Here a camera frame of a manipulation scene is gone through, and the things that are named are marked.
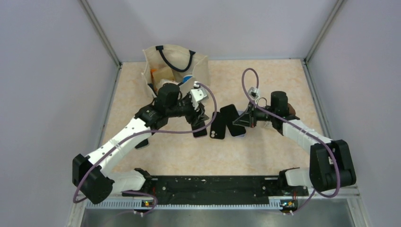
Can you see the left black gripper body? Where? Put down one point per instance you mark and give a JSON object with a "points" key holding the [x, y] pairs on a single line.
{"points": [[186, 109]]}

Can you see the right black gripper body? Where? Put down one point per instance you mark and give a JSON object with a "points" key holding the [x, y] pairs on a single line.
{"points": [[257, 114]]}

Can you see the black phone from lilac case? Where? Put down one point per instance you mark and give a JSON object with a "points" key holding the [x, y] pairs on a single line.
{"points": [[229, 113]]}

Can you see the black smartphone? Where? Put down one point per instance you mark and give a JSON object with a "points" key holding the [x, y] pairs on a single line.
{"points": [[200, 130]]}

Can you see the black phone case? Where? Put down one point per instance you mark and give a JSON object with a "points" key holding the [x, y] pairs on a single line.
{"points": [[218, 127]]}

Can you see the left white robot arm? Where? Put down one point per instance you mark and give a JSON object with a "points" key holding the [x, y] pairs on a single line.
{"points": [[92, 174]]}

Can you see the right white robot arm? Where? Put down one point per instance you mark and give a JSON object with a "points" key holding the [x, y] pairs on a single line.
{"points": [[330, 161]]}

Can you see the snack packets in bag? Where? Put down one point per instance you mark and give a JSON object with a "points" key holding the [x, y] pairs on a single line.
{"points": [[164, 75]]}

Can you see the beige canvas tote bag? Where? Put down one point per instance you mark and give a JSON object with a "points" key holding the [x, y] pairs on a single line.
{"points": [[182, 62]]}

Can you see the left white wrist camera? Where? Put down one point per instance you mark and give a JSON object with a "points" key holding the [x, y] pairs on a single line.
{"points": [[198, 95]]}

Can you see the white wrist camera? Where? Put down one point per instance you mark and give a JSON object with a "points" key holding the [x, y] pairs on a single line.
{"points": [[254, 93], [198, 95]]}

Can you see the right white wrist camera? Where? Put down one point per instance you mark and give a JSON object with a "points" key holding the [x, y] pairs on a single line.
{"points": [[254, 93]]}

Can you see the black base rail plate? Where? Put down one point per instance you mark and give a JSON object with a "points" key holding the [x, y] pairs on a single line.
{"points": [[219, 190]]}

